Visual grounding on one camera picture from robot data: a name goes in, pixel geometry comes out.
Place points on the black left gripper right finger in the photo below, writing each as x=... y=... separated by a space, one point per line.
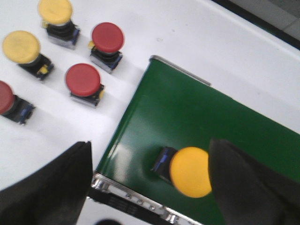
x=248 y=192

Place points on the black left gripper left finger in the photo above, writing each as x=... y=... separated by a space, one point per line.
x=53 y=195

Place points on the yellow mushroom push button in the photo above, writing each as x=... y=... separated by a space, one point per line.
x=23 y=48
x=186 y=169
x=57 y=21

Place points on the dark red push button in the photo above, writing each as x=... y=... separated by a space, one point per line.
x=84 y=83
x=13 y=107

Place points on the green conveyor belt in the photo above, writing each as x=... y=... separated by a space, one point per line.
x=172 y=108

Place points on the red mushroom push button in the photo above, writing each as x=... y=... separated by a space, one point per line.
x=106 y=41

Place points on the aluminium conveyor side rail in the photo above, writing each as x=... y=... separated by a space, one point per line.
x=152 y=211

